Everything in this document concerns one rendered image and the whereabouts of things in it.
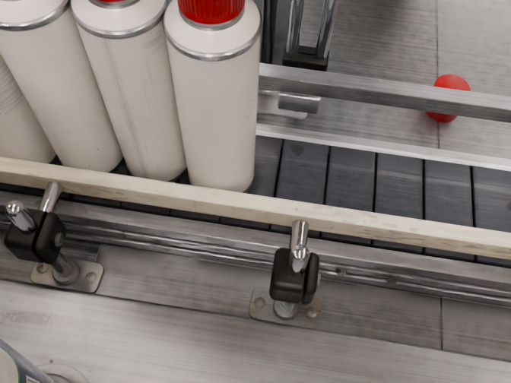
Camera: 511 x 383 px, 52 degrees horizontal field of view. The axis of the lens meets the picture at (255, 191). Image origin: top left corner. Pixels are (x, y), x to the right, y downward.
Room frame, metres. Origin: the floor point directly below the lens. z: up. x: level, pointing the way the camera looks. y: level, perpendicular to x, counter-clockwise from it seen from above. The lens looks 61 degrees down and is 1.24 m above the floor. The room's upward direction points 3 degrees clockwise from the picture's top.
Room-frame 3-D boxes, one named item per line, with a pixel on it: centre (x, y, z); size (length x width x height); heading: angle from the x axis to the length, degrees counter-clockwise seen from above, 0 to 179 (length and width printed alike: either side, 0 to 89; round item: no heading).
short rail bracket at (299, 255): (0.12, -0.03, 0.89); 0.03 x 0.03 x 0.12; 84
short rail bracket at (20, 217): (0.16, 0.14, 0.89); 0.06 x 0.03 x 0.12; 174
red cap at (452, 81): (0.33, -0.18, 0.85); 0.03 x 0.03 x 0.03
